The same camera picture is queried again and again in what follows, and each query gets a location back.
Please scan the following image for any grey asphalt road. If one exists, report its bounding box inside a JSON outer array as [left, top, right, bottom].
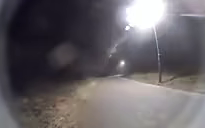
[[68, 75, 205, 128]]

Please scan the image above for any dry grass verge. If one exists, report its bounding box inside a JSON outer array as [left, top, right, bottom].
[[9, 78, 101, 128], [124, 70, 205, 95]]

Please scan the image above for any street lamp on pole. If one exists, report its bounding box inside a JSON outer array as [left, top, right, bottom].
[[124, 0, 168, 84]]

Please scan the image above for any pale kerb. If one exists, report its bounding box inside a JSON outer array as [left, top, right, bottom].
[[121, 76, 205, 98]]

